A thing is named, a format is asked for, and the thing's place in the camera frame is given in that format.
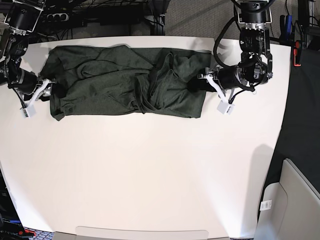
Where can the left gripper body, white mount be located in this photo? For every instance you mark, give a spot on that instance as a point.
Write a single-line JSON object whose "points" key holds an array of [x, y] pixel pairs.
{"points": [[223, 81]]}

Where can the right gripper body, white mount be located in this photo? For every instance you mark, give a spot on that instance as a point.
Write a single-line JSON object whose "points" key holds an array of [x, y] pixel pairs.
{"points": [[33, 88]]}

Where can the green long-sleeve T-shirt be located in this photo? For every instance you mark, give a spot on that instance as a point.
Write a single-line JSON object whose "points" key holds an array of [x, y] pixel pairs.
{"points": [[120, 80]]}

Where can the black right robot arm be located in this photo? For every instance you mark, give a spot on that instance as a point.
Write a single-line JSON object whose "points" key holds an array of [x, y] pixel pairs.
{"points": [[22, 19]]}

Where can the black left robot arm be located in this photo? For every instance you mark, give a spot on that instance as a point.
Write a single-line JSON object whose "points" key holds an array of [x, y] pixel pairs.
{"points": [[256, 61]]}

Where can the black box on floor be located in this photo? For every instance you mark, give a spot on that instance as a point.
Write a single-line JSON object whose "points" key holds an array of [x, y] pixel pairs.
{"points": [[114, 17]]}

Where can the red clamp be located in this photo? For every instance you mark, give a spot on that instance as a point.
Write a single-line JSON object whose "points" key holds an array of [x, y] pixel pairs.
{"points": [[297, 50]]}

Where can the beige plastic bin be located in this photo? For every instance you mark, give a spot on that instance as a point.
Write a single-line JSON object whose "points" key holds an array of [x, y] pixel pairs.
{"points": [[290, 208]]}

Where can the blue handled tool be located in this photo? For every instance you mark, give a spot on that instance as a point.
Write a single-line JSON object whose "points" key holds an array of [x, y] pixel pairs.
{"points": [[288, 25]]}

